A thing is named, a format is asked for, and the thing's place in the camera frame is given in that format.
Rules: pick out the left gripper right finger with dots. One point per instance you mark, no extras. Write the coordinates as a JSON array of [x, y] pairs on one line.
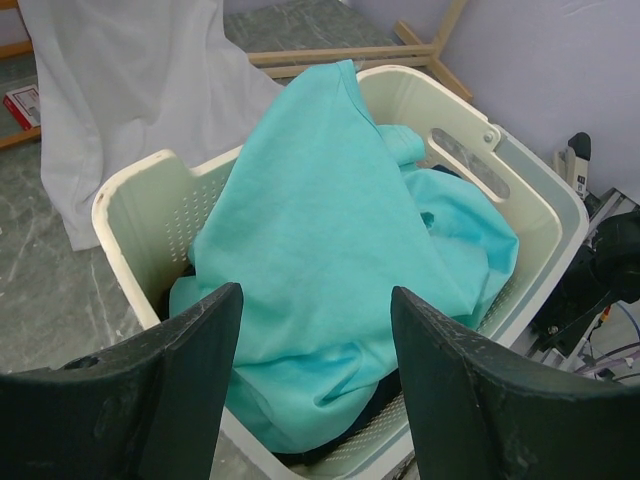
[[478, 410]]

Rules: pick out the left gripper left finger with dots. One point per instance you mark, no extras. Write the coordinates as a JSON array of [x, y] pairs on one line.
[[148, 407]]

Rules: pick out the navy blue t shirt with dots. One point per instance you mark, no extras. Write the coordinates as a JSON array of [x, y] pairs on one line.
[[387, 389]]

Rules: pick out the teal t shirt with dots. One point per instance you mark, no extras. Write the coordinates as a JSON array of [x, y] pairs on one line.
[[325, 212]]

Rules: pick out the white t shirt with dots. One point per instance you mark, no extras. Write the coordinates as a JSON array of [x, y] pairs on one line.
[[120, 80]]

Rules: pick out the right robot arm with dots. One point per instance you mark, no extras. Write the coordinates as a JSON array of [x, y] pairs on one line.
[[601, 274]]

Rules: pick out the cream plastic laundry basket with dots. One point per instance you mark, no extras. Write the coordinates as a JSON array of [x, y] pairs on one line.
[[147, 216]]

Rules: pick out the grey stapler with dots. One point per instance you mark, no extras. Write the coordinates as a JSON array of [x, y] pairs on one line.
[[572, 163]]

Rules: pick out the red white small box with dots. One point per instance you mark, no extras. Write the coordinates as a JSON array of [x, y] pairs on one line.
[[24, 105]]

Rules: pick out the wooden shoe rack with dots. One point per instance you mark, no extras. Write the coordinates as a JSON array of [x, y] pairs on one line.
[[10, 51]]

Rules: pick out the wooden clothes rack frame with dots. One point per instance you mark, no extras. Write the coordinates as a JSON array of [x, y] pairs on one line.
[[411, 52]]

